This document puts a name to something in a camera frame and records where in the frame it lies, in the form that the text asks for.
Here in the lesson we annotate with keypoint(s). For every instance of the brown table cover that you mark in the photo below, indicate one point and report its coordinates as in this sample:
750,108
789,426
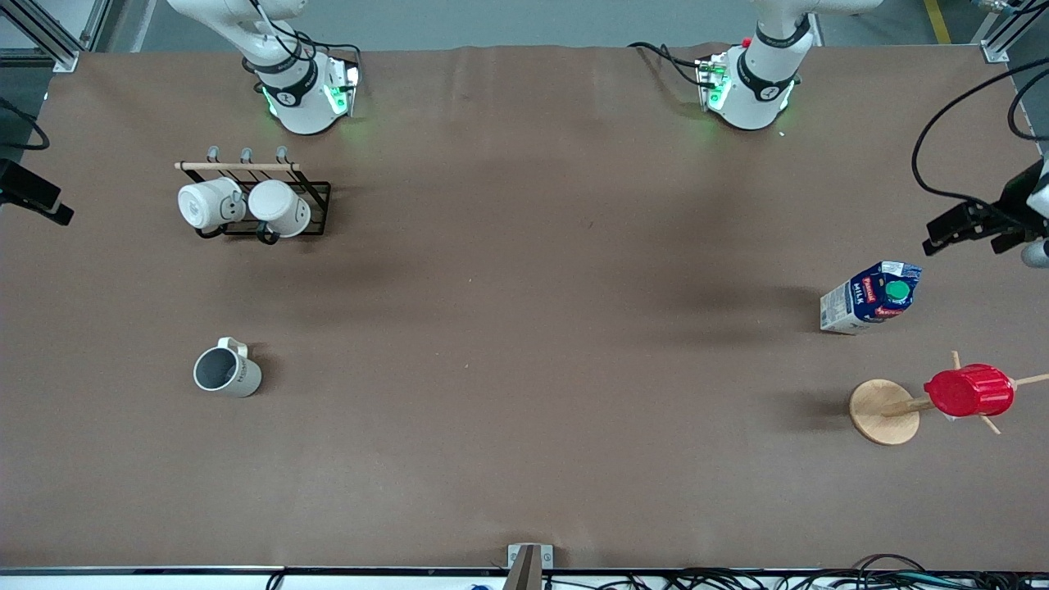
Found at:
524,410

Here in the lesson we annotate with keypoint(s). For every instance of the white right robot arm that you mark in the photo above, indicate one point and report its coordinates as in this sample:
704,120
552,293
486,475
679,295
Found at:
303,106

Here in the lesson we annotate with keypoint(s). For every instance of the red plastic cup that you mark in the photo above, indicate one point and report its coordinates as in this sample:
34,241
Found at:
971,392

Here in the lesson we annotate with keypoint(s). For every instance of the grey ceramic mug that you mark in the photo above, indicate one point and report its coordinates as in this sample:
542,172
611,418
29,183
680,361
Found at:
238,381

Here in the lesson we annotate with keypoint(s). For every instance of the aluminium frame profile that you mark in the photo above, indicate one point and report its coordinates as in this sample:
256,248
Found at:
996,51
64,59

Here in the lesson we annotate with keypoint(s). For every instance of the white mug with face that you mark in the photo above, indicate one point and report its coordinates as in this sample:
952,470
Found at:
201,205

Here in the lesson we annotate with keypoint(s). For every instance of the brown camera post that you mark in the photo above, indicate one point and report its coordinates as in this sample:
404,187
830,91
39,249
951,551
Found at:
524,574

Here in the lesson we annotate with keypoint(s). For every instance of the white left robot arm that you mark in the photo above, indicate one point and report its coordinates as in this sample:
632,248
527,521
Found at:
758,94

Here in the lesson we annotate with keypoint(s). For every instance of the blue white milk carton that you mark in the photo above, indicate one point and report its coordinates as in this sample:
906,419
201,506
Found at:
852,307

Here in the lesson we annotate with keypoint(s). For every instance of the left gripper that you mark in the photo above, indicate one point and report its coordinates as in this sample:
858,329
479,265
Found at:
1014,206

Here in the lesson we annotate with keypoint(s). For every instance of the plain white mug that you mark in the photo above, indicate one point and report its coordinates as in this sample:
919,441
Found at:
279,205

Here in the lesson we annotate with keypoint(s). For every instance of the wooden mug tree stand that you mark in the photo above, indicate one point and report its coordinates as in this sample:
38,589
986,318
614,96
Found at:
881,414

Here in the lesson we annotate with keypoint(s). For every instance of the metal clamp bracket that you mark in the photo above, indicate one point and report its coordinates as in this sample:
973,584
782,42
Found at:
515,557

